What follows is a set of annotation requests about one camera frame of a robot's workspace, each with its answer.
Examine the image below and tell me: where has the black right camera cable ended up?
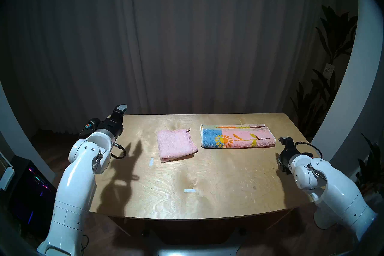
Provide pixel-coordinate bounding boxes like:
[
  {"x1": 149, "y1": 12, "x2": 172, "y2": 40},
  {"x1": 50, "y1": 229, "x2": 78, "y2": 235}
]
[{"x1": 294, "y1": 141, "x2": 323, "y2": 159}]

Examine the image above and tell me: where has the dark plant in white pot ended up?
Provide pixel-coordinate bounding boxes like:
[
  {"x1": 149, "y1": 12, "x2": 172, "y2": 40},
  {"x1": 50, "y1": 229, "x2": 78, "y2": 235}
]
[{"x1": 355, "y1": 134, "x2": 384, "y2": 196}]

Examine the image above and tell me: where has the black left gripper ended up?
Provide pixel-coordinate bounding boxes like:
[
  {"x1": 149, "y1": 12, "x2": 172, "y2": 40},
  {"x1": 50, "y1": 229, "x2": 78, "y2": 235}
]
[{"x1": 99, "y1": 105, "x2": 128, "y2": 141}]

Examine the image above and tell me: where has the plain pink towel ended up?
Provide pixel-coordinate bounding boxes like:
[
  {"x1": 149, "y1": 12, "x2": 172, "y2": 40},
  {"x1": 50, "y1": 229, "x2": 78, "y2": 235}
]
[{"x1": 156, "y1": 128, "x2": 198, "y2": 163}]

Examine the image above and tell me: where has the black computer tower with lights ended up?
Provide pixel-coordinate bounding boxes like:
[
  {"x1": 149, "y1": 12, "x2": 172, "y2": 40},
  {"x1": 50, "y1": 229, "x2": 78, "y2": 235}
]
[{"x1": 6, "y1": 155, "x2": 59, "y2": 236}]

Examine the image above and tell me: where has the small white box device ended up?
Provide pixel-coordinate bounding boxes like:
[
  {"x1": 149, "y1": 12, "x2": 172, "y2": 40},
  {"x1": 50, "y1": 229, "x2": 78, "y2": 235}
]
[{"x1": 0, "y1": 167, "x2": 15, "y2": 190}]

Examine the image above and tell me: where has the white round plant pot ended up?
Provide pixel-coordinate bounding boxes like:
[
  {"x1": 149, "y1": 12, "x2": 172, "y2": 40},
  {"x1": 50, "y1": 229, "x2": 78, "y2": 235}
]
[{"x1": 314, "y1": 207, "x2": 339, "y2": 230}]

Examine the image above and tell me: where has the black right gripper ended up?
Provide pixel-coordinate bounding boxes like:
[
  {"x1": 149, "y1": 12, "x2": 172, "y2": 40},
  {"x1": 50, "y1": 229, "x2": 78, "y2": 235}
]
[{"x1": 277, "y1": 137, "x2": 301, "y2": 175}]

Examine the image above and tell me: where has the tall dark leafy plant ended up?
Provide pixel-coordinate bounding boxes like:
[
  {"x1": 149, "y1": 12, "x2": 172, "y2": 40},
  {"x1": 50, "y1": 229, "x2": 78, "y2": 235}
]
[{"x1": 289, "y1": 3, "x2": 359, "y2": 142}]

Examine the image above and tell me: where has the grey pleated curtain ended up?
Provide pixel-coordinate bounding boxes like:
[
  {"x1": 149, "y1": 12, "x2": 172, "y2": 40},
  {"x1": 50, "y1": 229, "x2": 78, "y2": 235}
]
[{"x1": 0, "y1": 0, "x2": 360, "y2": 139}]

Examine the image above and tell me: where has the black floor cable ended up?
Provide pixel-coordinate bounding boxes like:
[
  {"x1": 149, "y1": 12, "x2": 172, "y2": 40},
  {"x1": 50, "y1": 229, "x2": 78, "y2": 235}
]
[{"x1": 79, "y1": 234, "x2": 89, "y2": 256}]

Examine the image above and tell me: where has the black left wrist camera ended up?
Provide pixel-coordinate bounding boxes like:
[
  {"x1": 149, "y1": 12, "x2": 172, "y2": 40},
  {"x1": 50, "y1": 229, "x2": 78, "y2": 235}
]
[{"x1": 85, "y1": 118, "x2": 101, "y2": 132}]

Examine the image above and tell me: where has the sun and flower print towel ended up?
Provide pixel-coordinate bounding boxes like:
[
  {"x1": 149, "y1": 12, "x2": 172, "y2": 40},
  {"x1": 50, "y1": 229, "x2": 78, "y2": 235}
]
[{"x1": 200, "y1": 124, "x2": 276, "y2": 149}]

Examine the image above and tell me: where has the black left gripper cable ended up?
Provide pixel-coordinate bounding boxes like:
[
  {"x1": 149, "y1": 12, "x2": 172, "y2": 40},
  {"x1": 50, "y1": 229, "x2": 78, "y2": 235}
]
[{"x1": 110, "y1": 142, "x2": 127, "y2": 159}]

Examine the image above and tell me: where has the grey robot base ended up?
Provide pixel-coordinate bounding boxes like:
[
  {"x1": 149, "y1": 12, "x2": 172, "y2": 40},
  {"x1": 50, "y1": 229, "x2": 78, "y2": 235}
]
[{"x1": 150, "y1": 228, "x2": 243, "y2": 256}]

